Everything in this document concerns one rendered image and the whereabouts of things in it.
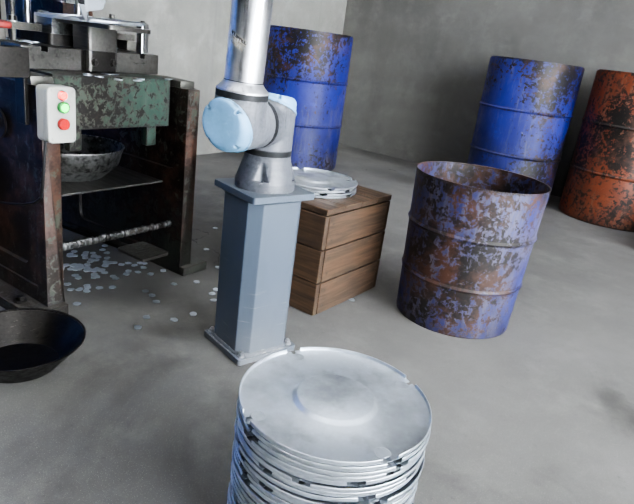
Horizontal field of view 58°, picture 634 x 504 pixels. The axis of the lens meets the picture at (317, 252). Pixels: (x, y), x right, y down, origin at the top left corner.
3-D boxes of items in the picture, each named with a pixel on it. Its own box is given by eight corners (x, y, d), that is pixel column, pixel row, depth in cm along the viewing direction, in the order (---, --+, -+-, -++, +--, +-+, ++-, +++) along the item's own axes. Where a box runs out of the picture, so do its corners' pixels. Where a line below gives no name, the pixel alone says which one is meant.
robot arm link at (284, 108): (301, 149, 144) (307, 94, 140) (273, 155, 133) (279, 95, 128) (261, 140, 149) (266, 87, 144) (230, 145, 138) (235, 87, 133)
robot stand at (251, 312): (295, 349, 159) (315, 193, 144) (238, 366, 148) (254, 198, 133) (258, 321, 172) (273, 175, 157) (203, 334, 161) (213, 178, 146)
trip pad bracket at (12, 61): (33, 125, 144) (29, 43, 137) (-7, 127, 136) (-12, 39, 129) (19, 121, 147) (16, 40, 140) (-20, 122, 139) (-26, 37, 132)
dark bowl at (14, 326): (111, 363, 141) (111, 338, 139) (-13, 417, 118) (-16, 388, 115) (42, 320, 157) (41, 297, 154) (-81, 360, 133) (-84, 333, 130)
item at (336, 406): (362, 341, 105) (363, 337, 105) (472, 438, 82) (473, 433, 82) (211, 365, 91) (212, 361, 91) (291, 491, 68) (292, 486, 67)
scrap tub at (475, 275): (528, 315, 203) (565, 183, 187) (489, 357, 170) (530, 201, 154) (421, 277, 225) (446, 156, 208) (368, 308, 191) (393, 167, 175)
